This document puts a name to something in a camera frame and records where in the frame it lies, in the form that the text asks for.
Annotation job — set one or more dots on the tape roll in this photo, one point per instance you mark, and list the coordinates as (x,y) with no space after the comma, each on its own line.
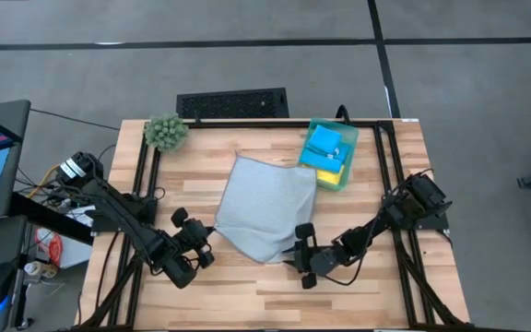
(37,269)

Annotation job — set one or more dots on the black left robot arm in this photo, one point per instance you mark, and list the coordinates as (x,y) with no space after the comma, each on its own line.
(122,216)

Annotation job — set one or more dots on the yellow microfiber towel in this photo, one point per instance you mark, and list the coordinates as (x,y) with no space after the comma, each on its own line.
(330,177)

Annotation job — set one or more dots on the green translucent plastic bin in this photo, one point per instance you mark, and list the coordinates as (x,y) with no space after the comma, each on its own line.
(352,152)

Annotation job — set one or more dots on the white box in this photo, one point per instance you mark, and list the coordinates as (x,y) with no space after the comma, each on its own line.
(79,249)

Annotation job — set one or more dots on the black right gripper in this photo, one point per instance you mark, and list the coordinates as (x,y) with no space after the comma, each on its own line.
(321,260)

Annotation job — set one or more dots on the blue microfiber towel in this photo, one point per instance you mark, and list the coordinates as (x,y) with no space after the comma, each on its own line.
(321,162)
(325,139)

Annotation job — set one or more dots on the black keyboard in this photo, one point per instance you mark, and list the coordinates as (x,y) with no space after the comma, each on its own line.
(233,103)

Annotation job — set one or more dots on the grey microfiber towel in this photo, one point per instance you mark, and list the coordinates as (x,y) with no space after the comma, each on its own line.
(265,207)

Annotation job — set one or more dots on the red and white package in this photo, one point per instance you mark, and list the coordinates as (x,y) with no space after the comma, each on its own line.
(51,246)

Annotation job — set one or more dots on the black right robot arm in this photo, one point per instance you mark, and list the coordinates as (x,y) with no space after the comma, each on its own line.
(385,221)

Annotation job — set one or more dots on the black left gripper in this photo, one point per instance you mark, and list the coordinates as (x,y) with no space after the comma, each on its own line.
(194,237)

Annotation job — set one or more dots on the green artificial plant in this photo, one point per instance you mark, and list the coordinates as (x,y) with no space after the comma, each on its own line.
(166,133)

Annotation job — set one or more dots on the black aluminium table frame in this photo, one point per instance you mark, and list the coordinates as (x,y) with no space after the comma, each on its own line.
(127,295)

